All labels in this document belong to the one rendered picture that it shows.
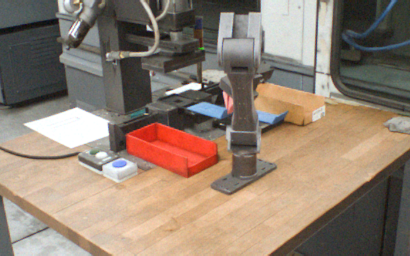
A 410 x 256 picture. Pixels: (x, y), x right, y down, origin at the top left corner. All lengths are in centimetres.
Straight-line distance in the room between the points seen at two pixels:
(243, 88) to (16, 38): 364
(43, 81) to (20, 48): 36
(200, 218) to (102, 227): 22
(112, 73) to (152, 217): 74
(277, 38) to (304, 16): 17
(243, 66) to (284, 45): 103
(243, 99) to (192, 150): 34
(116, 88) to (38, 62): 300
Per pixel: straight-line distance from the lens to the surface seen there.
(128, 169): 145
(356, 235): 227
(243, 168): 139
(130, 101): 190
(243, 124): 134
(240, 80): 123
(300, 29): 216
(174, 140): 161
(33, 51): 482
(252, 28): 121
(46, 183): 149
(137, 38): 178
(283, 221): 125
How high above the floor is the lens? 156
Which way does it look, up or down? 22 degrees down
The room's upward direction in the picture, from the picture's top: 2 degrees counter-clockwise
